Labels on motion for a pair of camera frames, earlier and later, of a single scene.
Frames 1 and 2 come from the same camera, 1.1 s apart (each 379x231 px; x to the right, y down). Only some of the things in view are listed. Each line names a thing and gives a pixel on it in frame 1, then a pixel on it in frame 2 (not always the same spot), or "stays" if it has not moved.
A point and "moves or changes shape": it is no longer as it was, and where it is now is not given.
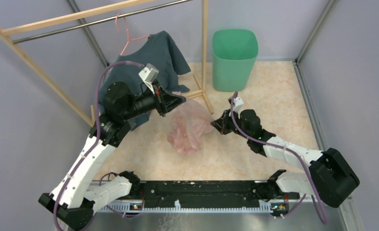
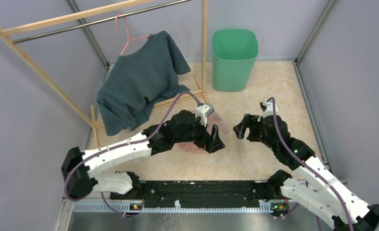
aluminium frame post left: [94, 43] stays
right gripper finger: [221, 124] → [239, 129]
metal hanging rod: [95, 23] stays
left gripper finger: [170, 101] → [215, 143]
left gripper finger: [161, 90] → [215, 133]
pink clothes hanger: [129, 39] stays
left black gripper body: [147, 101] → [197, 134]
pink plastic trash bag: [188, 122] moves or changes shape
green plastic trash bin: [234, 52] stays
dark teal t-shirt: [160, 50] stays
